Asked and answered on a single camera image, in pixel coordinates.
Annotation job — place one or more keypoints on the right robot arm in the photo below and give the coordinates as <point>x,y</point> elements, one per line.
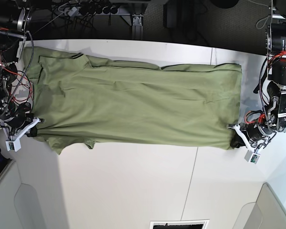
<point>16,90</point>

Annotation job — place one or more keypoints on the aluminium table leg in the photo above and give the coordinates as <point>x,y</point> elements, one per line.
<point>136,25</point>

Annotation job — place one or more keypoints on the green t-shirt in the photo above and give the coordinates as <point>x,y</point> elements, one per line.
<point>89,100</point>

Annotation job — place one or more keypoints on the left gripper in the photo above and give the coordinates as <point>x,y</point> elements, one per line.
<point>254,135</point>

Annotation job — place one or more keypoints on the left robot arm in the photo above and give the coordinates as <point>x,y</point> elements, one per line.
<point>271,85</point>

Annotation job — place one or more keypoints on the black round base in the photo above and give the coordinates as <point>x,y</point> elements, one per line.
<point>224,4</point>

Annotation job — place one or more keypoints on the black power adapter box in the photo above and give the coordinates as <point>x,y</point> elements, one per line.
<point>171,14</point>

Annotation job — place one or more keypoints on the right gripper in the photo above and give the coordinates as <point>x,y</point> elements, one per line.
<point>19,120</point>

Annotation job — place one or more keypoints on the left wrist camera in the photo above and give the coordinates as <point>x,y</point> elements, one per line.
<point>251,157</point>

